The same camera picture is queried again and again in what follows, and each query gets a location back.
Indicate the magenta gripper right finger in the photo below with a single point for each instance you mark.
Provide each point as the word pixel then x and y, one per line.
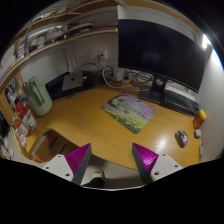
pixel 152 166

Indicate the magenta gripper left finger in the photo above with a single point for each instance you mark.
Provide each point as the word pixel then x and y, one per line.
pixel 72 166

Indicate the patterned computer mouse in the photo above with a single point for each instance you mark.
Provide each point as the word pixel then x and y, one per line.
pixel 181 138

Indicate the floral mouse pad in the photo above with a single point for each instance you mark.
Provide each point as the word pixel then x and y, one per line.
pixel 129 111

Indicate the person's foot in sandal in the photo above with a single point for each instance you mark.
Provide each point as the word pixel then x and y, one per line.
pixel 97 180

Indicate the small white round object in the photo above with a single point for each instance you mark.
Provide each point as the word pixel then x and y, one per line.
pixel 197 133

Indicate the orange pill bottle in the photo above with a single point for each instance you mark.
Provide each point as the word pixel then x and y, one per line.
pixel 199 119

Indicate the black keyboard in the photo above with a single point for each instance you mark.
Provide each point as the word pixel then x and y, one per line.
pixel 180 103

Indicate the green water jug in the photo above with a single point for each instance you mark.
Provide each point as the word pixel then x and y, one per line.
pixel 38 97

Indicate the black box under computer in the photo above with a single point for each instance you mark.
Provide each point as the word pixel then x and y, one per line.
pixel 54 87

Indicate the silver mini computer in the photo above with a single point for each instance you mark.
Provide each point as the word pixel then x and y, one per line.
pixel 72 80

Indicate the white power strip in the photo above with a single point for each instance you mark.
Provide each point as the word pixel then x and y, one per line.
pixel 120 75

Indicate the black computer monitor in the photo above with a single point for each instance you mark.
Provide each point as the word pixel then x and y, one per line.
pixel 156 49

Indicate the white wall socket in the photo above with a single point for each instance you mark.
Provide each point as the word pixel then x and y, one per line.
pixel 103 54

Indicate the wooden wall shelf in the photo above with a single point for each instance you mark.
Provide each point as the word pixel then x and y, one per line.
pixel 55 22

